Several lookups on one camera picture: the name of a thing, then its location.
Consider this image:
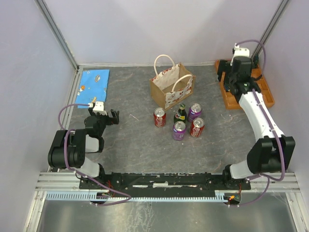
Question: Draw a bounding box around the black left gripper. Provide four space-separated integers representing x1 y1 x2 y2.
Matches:
88 107 119 137

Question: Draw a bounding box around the red Coke can back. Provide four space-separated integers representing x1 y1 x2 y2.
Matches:
154 107 166 128

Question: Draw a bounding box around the red coke can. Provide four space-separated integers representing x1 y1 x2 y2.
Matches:
190 117 205 138
154 107 166 128

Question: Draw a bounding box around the purple Fanta can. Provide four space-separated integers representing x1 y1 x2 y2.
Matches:
172 121 186 141
187 103 202 122

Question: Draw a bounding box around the burlap canvas tote bag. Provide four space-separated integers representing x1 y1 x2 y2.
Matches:
150 54 196 110

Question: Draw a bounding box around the green glass Perrier bottle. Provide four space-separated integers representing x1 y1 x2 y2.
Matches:
174 103 187 123

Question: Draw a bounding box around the red Coke can front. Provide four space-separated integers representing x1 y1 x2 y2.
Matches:
190 117 205 138

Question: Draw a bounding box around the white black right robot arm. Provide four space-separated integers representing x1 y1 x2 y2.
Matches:
215 56 295 189

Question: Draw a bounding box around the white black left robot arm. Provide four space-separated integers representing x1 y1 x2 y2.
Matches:
48 109 119 189

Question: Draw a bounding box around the dark rolled tie corner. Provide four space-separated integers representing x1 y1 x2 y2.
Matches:
253 55 259 66

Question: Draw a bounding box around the orange wooden divided tray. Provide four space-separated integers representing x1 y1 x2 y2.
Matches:
219 65 275 110

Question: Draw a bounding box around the blue patterned cloth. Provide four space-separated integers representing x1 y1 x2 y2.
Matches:
75 69 110 109

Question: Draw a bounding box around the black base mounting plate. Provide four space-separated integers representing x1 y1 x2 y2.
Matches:
79 173 251 198

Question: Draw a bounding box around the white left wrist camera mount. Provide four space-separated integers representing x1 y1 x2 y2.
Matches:
93 101 107 115

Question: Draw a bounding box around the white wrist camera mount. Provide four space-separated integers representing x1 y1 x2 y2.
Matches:
230 44 250 66
93 101 107 115

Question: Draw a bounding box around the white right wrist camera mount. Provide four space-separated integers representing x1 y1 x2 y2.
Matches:
230 44 250 66

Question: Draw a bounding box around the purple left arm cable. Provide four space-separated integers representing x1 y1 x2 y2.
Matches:
58 103 132 207

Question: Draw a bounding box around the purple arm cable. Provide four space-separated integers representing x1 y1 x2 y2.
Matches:
58 103 132 207
226 39 285 208

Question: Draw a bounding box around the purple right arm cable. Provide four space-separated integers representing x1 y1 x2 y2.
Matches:
226 39 285 208

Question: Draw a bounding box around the aluminium frame rail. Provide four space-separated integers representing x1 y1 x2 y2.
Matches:
35 172 107 192

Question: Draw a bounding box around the light blue slotted cable duct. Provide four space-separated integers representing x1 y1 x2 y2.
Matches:
45 190 229 202

